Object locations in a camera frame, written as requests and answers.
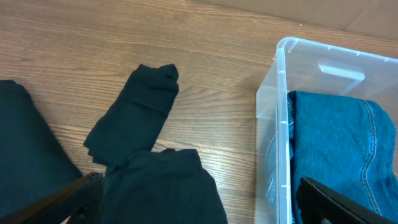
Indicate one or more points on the black garment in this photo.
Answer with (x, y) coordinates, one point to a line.
(33, 163)
(162, 187)

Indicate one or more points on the blue denim jeans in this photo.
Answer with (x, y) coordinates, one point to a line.
(346, 144)

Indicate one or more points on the clear plastic storage bin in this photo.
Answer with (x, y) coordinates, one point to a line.
(313, 67)

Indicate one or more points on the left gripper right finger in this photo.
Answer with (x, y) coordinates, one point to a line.
(319, 204)

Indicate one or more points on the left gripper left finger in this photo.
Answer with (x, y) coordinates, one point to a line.
(80, 202)

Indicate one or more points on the black rolled sock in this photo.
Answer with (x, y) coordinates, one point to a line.
(134, 121)

